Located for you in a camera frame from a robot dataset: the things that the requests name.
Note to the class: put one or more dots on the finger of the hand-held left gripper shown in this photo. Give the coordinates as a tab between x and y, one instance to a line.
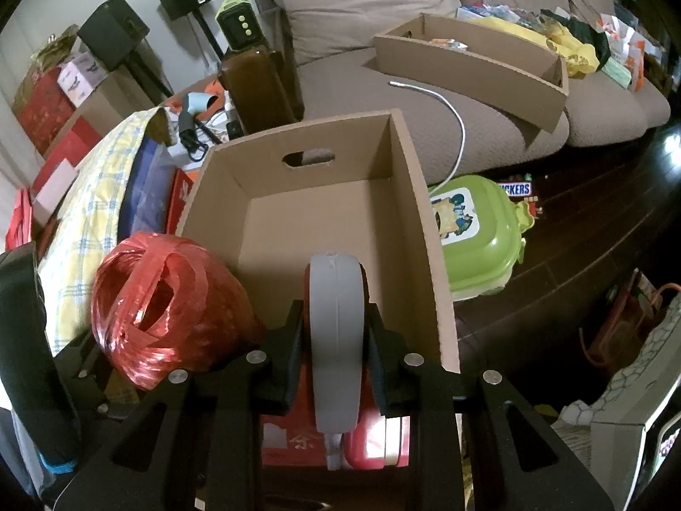
85	367

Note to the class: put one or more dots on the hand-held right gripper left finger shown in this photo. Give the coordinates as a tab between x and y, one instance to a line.
284	362

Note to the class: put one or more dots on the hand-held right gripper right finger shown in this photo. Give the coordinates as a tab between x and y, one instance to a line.
385	367

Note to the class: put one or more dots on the red raffia ribbon ball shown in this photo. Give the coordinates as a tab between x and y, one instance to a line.
159	303

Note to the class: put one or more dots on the large cardboard box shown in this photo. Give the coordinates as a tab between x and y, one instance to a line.
319	223

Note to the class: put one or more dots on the pink box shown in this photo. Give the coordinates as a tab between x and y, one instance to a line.
53	186

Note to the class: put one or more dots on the green plastic case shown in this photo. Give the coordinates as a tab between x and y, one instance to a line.
473	245

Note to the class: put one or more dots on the yellow plaid tablecloth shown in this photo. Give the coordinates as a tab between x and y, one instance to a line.
90	213

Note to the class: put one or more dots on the blue plastic bag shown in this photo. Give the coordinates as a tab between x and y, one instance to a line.
146	191

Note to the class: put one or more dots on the red carton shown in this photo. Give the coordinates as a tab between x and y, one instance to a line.
183	202

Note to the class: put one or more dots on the brown candy bag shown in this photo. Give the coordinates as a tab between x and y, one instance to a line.
519	191

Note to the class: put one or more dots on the white crackle patterned box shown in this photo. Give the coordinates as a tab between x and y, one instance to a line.
622	410

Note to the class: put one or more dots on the red gold printed gift box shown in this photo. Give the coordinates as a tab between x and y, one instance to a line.
42	112

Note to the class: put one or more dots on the brown cardboard carton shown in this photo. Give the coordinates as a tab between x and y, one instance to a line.
122	112

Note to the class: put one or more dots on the light blue hair dryer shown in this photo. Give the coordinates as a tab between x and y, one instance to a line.
199	109

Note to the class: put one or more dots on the dark wooden side table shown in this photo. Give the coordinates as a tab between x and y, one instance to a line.
255	90

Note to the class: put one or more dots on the white pink tissue pack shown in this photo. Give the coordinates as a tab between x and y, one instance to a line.
80	80

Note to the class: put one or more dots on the brown sofa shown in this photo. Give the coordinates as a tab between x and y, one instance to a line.
372	80

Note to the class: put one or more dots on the black speaker stand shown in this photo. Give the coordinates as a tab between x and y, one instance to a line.
149	77
207	37

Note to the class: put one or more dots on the shallow cardboard tray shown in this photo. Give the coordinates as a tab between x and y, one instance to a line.
479	74

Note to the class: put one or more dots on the gold paper bag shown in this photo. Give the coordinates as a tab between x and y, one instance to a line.
56	45

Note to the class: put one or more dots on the green black portable device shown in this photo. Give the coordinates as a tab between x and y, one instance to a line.
237	24

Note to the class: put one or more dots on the yellow cloth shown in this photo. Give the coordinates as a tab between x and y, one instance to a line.
537	37

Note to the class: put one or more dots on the pile of colourful packets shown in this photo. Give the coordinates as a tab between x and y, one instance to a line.
495	13

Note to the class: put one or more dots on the light green packet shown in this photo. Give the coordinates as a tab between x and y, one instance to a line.
617	73

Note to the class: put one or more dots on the black cloth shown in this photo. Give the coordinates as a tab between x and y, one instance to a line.
582	34

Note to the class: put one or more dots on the orange white paper bag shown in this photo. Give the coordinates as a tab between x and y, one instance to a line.
625	42

